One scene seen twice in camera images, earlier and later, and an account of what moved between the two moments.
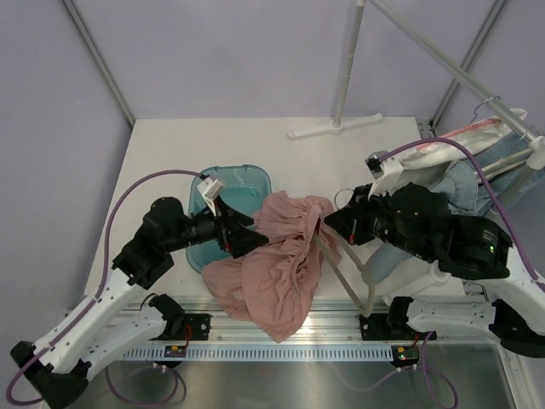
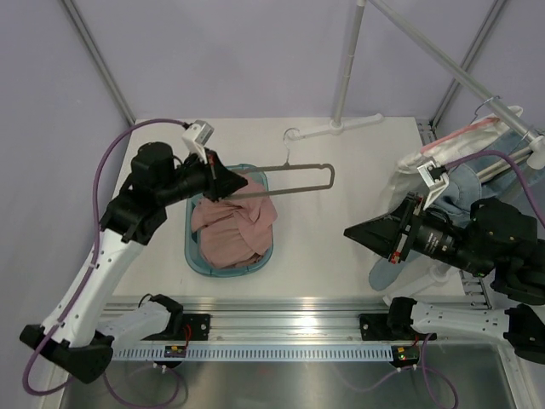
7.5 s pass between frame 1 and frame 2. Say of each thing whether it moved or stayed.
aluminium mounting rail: stayed
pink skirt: moved
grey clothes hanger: moved
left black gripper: moved
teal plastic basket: stayed
